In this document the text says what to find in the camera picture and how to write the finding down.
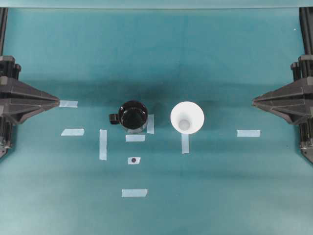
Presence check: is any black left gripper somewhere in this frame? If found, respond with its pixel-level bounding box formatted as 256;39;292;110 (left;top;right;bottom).
0;55;60;158

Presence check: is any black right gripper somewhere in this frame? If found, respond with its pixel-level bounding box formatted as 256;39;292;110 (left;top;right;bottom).
251;55;313;164

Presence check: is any white plastic cup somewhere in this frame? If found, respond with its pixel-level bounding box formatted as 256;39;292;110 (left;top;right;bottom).
170;101;204;135

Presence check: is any black cup holder with handle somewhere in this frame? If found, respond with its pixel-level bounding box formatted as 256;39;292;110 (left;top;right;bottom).
109;100;148;134

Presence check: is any vertical tape below cup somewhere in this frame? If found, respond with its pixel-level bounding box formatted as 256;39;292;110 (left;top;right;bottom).
181;134;190;154

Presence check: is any tape strip below holder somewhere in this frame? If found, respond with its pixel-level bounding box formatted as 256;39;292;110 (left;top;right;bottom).
125;134;145;142

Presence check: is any vertical tape beside holder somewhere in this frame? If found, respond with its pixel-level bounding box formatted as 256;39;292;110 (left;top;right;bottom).
147;114;155;134

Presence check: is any tape strip near left gripper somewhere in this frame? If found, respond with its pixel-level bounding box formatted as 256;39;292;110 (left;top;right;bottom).
59;100;78;108

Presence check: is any tape strip lower left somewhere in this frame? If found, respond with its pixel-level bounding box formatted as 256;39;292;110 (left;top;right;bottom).
61;128;85;136

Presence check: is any tape strip right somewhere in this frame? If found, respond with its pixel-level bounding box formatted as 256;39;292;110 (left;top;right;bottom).
237;130;261;138

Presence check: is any vertical tape strip left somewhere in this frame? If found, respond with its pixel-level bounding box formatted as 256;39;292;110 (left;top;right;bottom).
99;129;107;161

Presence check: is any small tape with dark dot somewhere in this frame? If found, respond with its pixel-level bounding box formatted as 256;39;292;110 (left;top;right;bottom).
128;157;141;165

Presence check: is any tape strip bottom centre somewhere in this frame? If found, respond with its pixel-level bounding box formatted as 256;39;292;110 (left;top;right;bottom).
121;189;148;197

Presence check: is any black right frame rail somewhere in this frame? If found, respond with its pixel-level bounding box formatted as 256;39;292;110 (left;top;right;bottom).
299;6;313;55

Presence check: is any black frame rail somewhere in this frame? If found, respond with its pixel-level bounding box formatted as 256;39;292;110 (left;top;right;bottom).
299;6;313;55
0;7;8;56

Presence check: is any black left frame rail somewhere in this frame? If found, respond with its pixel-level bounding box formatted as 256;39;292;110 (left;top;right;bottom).
0;7;8;56

